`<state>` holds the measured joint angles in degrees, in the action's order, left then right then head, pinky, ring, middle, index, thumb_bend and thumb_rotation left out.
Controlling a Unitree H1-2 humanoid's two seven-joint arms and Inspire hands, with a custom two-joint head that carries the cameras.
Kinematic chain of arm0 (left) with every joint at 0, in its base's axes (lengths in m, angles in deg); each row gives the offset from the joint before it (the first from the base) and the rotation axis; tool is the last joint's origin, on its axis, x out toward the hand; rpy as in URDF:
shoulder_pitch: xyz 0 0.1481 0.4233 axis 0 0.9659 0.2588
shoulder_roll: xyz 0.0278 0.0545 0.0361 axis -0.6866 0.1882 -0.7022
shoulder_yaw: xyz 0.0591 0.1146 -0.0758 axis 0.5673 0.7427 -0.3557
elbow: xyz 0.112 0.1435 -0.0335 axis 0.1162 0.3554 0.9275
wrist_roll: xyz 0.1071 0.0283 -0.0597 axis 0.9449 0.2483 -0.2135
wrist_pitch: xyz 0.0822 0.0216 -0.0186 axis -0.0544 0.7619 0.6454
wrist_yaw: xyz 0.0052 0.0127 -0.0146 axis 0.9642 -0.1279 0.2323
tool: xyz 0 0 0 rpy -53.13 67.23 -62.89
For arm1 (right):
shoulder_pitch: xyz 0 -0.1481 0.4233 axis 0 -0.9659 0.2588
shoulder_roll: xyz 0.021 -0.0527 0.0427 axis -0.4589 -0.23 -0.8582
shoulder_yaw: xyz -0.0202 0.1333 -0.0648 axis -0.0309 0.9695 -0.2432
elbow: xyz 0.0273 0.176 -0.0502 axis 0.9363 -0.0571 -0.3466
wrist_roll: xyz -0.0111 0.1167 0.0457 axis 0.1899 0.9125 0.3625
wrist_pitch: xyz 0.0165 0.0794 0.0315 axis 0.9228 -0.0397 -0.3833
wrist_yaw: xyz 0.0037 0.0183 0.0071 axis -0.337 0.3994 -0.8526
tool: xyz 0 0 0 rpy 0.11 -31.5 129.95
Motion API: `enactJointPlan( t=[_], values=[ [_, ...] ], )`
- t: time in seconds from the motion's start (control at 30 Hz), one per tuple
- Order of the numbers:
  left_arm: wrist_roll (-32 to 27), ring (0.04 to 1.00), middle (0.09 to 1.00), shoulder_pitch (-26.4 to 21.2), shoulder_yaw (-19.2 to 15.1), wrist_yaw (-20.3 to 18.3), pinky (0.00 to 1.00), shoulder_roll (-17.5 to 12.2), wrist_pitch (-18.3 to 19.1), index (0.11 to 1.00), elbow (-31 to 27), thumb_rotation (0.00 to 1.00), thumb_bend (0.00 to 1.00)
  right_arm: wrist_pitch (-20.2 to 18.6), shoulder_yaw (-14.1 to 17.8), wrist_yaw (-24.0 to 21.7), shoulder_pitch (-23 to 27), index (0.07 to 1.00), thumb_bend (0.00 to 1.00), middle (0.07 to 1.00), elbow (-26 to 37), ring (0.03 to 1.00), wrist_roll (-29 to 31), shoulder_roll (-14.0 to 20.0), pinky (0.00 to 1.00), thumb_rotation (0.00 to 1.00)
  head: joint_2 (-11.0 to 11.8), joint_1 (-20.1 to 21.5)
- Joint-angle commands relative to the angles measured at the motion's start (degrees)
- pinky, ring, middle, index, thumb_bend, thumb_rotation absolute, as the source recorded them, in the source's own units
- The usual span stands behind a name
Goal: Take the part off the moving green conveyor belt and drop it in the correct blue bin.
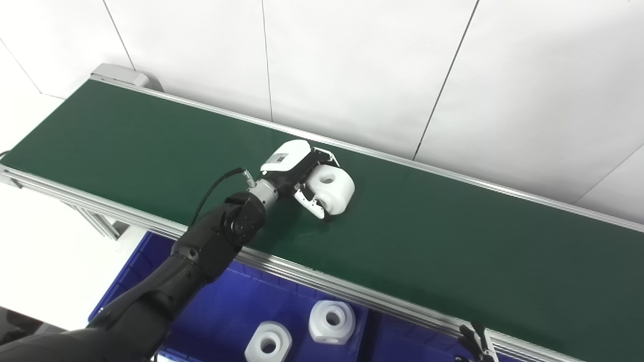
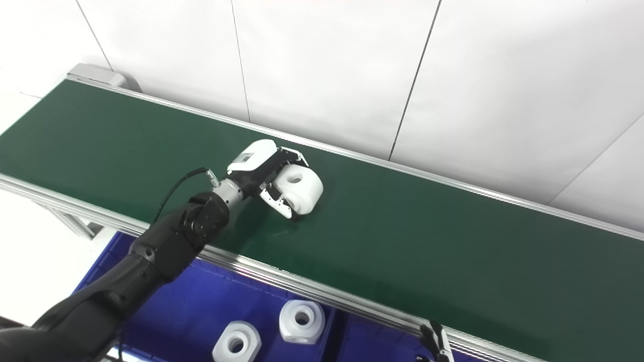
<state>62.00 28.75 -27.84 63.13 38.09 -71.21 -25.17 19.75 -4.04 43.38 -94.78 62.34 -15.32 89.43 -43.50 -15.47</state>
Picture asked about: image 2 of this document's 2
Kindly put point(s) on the white cylindrical plastic part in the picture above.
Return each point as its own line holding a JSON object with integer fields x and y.
{"x": 302, "y": 188}

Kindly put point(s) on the blue plastic bin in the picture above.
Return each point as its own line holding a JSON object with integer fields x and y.
{"x": 382, "y": 342}
{"x": 191, "y": 311}

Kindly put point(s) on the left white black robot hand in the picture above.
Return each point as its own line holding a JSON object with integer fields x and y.
{"x": 254, "y": 166}

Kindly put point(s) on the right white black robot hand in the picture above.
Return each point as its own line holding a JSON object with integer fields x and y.
{"x": 436, "y": 342}

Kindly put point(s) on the green conveyor belt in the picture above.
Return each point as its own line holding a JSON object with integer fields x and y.
{"x": 302, "y": 284}
{"x": 402, "y": 236}

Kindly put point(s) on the aluminium conveyor leg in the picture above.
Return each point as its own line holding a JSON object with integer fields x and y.
{"x": 75, "y": 223}

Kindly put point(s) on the white hexagonal plastic part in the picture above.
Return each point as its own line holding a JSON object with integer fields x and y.
{"x": 302, "y": 322}
{"x": 236, "y": 343}

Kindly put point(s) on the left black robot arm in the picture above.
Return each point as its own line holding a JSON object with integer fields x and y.
{"x": 131, "y": 271}

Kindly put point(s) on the grey conveyor end housing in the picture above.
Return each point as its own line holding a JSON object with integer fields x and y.
{"x": 100, "y": 75}

